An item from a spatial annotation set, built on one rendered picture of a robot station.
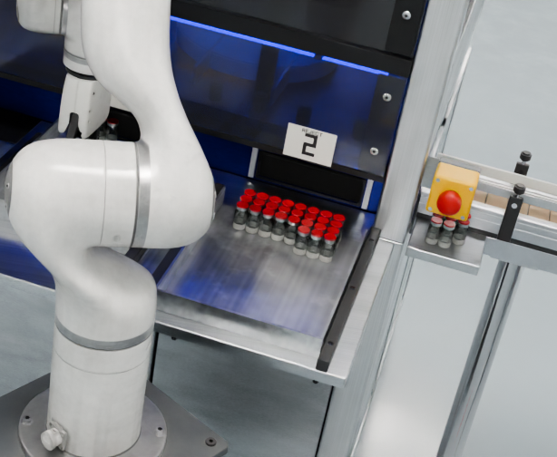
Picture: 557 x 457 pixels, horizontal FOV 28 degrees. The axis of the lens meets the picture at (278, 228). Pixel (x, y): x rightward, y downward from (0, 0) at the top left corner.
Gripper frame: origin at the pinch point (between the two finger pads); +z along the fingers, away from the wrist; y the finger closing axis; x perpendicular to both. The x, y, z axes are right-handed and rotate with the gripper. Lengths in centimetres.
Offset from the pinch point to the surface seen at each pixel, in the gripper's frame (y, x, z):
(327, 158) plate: -18.6, 36.1, -1.6
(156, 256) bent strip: 5.4, 15.9, 10.9
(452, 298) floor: -144, 66, 97
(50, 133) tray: -19.0, -13.9, 8.6
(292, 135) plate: -18.6, 29.5, -4.1
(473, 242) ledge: -27, 64, 11
